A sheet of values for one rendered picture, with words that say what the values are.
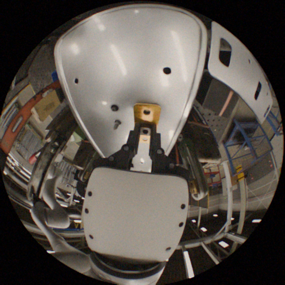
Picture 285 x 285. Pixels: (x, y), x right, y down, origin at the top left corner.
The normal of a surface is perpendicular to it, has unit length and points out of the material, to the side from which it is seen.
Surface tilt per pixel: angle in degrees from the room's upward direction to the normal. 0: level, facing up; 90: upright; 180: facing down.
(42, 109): 90
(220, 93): 0
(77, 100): 0
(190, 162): 78
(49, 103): 90
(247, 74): 0
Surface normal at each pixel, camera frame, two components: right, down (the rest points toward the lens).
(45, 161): 0.96, 0.22
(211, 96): -0.11, 0.80
